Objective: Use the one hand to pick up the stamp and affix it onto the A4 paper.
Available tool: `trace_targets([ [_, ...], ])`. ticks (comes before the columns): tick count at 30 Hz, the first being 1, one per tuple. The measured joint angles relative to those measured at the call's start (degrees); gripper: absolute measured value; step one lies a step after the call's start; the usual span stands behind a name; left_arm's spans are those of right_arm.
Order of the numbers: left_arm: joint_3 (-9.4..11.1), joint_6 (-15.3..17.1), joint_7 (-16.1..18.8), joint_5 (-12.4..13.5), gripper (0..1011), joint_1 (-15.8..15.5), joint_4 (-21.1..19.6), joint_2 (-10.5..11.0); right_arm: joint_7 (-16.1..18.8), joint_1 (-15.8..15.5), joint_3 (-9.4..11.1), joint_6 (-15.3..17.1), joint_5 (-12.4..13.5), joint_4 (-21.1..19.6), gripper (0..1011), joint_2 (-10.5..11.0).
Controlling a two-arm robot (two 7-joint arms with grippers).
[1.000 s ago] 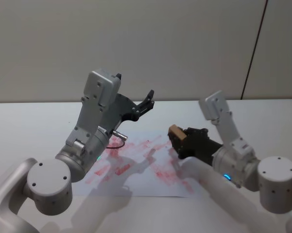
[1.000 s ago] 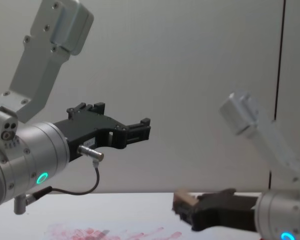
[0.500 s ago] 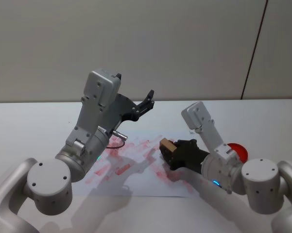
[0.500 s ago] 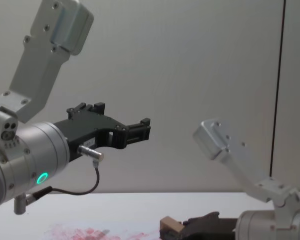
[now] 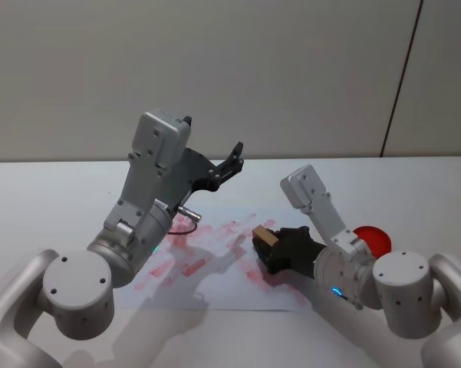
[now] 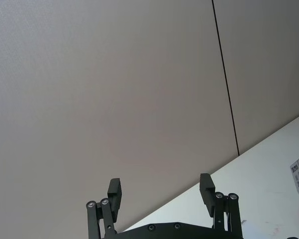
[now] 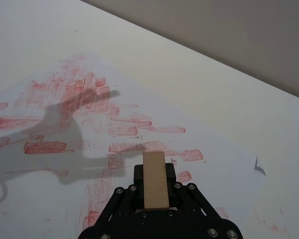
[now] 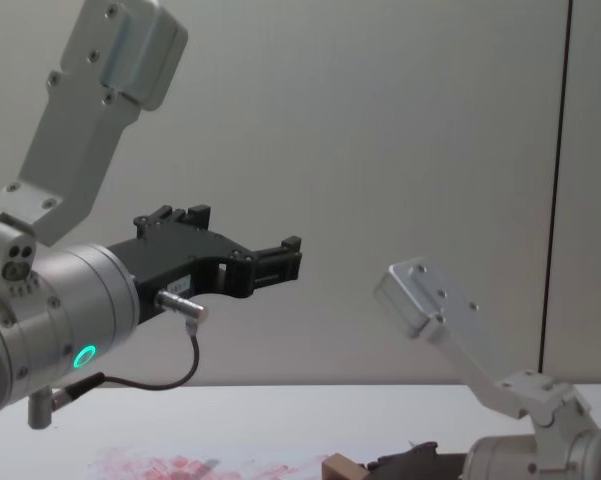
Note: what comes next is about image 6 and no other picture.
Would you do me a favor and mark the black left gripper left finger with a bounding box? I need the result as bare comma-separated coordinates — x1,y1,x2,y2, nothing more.
86,177,123,239

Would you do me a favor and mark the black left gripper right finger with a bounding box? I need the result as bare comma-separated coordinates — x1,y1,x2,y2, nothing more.
199,173,243,239

